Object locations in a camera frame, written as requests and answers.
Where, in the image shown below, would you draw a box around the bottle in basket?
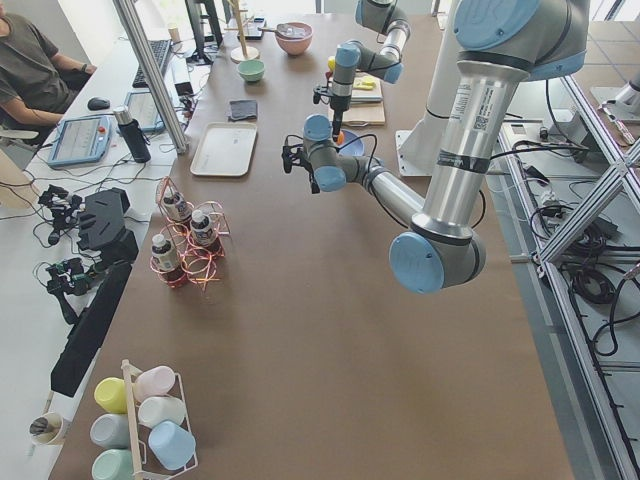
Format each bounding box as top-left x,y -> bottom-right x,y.
152,233 -> 181,272
190,209 -> 216,247
162,191 -> 192,223

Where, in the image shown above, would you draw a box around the blue cup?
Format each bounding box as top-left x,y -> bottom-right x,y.
148,420 -> 196,470

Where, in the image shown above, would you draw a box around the bottle in basket front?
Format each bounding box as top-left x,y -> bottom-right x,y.
152,233 -> 181,272

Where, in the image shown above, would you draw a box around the pink cup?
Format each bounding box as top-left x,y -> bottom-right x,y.
133,365 -> 176,402

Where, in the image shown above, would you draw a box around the blue teach pendant rear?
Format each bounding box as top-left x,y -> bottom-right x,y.
125,90 -> 164,134

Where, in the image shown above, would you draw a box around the wooden cutting board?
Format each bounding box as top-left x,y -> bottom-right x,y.
343,77 -> 386,126

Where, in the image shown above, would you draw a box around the black keyboard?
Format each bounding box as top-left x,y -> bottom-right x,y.
131,38 -> 174,89

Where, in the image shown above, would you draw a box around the grey cup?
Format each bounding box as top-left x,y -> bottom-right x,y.
90,413 -> 130,449

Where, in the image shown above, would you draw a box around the wooden mug tree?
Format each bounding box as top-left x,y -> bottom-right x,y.
226,0 -> 260,64

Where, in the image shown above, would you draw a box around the bottle in basket rear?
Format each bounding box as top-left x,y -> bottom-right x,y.
162,191 -> 192,223

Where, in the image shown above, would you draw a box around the green cup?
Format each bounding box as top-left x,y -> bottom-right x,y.
91,449 -> 133,480

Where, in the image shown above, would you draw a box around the aluminium frame post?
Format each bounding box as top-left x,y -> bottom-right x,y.
113,0 -> 188,154

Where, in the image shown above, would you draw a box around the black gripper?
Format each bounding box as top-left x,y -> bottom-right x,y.
313,84 -> 352,130
281,144 -> 320,194

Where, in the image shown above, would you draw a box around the green bowl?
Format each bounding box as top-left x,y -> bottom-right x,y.
237,59 -> 265,83

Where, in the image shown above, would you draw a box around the pink bowl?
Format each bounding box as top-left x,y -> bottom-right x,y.
275,22 -> 313,56

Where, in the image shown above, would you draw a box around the black water bottle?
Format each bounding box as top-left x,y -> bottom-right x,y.
113,105 -> 151,163

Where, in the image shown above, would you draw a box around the beige tray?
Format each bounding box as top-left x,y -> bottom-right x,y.
190,122 -> 257,177

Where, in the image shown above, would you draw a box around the lemon slices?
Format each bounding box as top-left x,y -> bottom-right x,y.
353,75 -> 377,91

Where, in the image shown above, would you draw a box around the black computer mouse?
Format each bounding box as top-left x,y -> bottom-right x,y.
87,97 -> 111,111

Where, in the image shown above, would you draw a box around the blue plate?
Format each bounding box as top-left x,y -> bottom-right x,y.
337,130 -> 364,156

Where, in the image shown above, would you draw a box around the white cup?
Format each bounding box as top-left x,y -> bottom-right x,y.
138,396 -> 186,428

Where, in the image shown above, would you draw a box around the black long bar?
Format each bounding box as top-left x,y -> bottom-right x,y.
50,262 -> 132,397

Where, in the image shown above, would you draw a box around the seated person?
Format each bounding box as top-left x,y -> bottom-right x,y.
1,10 -> 97,144

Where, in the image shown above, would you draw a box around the blue teach pendant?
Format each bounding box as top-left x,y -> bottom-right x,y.
125,90 -> 164,134
47,115 -> 111,168

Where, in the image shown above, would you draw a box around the yellow cup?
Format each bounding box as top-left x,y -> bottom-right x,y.
94,377 -> 127,414

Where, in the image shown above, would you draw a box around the copper wire bottle basket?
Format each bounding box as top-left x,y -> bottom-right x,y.
149,177 -> 230,289

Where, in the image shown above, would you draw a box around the bottle in basket middle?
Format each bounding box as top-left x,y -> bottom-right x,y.
190,209 -> 216,247

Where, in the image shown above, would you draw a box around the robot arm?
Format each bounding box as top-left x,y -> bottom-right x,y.
313,0 -> 411,140
282,1 -> 589,294

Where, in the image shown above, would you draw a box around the metal ice scoop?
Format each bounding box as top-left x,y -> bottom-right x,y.
258,23 -> 307,39

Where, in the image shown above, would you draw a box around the paper cup with tools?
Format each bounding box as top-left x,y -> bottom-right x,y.
29,412 -> 67,445

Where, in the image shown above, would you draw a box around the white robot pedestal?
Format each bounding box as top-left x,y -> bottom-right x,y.
395,1 -> 460,177

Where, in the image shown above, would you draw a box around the grey folded cloth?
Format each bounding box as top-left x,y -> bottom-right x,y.
228,99 -> 258,122

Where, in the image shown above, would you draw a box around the blue teach pendant front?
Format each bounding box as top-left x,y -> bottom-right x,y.
47,115 -> 111,168

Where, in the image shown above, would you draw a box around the white cup rack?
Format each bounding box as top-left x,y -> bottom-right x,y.
121,359 -> 199,480

